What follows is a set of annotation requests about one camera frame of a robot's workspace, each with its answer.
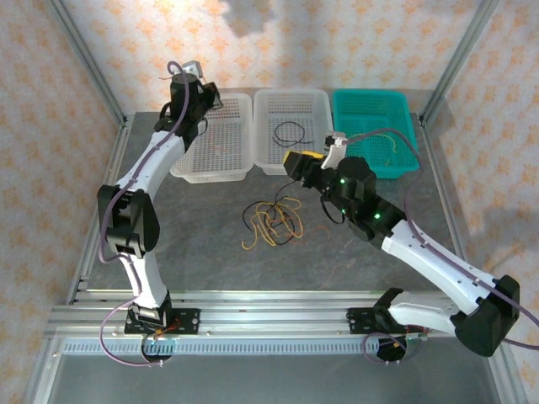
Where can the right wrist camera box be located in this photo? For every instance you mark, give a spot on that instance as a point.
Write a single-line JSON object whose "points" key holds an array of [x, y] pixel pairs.
{"points": [[334, 147]]}

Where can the green circuit board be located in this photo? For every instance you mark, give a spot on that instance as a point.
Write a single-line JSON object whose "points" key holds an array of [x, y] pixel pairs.
{"points": [[414, 341]]}

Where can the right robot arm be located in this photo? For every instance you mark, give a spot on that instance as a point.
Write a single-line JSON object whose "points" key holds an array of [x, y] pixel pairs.
{"points": [[429, 256]]}

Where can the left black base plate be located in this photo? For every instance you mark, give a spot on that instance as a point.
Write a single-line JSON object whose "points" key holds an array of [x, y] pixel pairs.
{"points": [[189, 322]]}

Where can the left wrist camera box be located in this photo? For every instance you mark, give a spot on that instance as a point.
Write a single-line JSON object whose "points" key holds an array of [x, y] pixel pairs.
{"points": [[191, 69]]}

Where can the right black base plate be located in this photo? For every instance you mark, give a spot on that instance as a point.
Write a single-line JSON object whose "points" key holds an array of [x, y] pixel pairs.
{"points": [[358, 322]]}

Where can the white perforated plastic basket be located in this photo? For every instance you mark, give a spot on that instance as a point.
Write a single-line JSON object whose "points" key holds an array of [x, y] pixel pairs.
{"points": [[295, 105], [227, 160]]}

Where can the teal perforated plastic basket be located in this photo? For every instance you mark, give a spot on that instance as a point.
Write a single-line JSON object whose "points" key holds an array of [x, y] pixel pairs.
{"points": [[370, 113]]}

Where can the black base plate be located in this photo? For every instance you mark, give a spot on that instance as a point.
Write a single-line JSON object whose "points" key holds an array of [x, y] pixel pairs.
{"points": [[358, 322], [189, 322]]}

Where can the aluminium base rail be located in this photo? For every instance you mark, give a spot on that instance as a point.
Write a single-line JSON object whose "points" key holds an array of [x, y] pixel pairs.
{"points": [[273, 320]]}

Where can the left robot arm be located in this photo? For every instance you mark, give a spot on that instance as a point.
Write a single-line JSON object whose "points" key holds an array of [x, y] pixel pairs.
{"points": [[143, 168]]}

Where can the aluminium frame post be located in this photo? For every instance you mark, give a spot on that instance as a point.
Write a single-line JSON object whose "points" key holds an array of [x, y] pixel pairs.
{"points": [[459, 54], [84, 54]]}

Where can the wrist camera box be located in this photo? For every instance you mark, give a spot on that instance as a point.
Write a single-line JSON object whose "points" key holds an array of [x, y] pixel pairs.
{"points": [[334, 147], [191, 69]]}

